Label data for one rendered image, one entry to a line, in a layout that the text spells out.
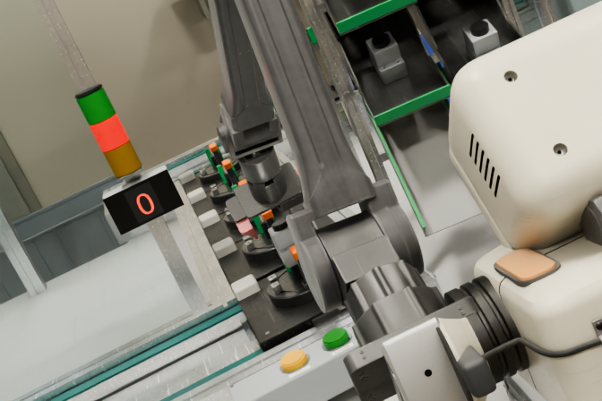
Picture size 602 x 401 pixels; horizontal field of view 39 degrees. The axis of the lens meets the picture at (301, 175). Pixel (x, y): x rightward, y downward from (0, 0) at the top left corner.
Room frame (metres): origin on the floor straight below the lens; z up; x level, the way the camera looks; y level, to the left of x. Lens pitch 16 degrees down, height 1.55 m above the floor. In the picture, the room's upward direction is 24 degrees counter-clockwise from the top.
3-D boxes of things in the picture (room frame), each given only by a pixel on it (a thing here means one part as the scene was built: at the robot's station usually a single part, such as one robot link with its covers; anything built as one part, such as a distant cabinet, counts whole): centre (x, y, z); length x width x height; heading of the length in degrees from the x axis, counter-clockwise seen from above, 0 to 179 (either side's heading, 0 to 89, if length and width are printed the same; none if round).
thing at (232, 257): (1.61, 0.10, 1.01); 0.24 x 0.24 x 0.13; 8
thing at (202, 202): (2.10, 0.16, 1.01); 0.24 x 0.24 x 0.13; 8
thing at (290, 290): (1.36, 0.06, 0.98); 0.14 x 0.14 x 0.02
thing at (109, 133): (1.45, 0.27, 1.34); 0.05 x 0.05 x 0.05
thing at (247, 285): (1.44, 0.17, 0.97); 0.05 x 0.05 x 0.04; 8
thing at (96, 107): (1.45, 0.27, 1.39); 0.05 x 0.05 x 0.05
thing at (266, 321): (1.36, 0.06, 0.96); 0.24 x 0.24 x 0.02; 8
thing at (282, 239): (1.37, 0.07, 1.06); 0.08 x 0.04 x 0.07; 7
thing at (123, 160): (1.45, 0.27, 1.29); 0.05 x 0.05 x 0.05
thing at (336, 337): (1.14, 0.05, 0.96); 0.04 x 0.04 x 0.02
